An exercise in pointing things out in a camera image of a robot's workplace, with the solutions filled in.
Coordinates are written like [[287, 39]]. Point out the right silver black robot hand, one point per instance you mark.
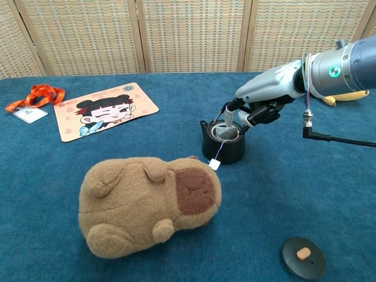
[[270, 85]]

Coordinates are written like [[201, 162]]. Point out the black teapot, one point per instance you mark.
[[226, 154]]

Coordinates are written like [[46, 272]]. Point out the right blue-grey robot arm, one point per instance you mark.
[[346, 70]]

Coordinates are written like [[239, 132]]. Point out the grey round disc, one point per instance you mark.
[[308, 264]]

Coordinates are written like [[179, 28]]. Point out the yellow plush toy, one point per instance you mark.
[[352, 96]]

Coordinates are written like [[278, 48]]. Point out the blue carpet table cover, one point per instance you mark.
[[279, 191]]

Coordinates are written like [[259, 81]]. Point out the pink cartoon girl mouse pad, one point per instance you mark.
[[111, 117]]

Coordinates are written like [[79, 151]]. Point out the woven rattan folding screen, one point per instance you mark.
[[88, 35]]

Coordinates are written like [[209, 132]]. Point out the brown capybara plush toy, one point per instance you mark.
[[132, 220]]

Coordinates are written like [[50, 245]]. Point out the white ID badge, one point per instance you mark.
[[30, 115]]

